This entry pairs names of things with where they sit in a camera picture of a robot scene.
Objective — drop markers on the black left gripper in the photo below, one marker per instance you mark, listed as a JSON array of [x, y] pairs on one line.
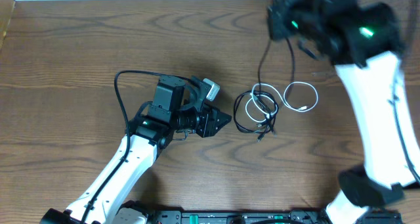
[[209, 127]]

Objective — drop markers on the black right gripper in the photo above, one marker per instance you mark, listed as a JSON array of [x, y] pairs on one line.
[[277, 14]]

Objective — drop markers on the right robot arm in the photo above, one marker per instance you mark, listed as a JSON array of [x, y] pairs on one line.
[[364, 46]]

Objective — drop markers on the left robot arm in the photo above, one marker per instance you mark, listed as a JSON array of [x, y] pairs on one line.
[[179, 106]]

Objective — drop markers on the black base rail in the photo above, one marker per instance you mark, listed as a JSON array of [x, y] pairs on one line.
[[229, 217]]

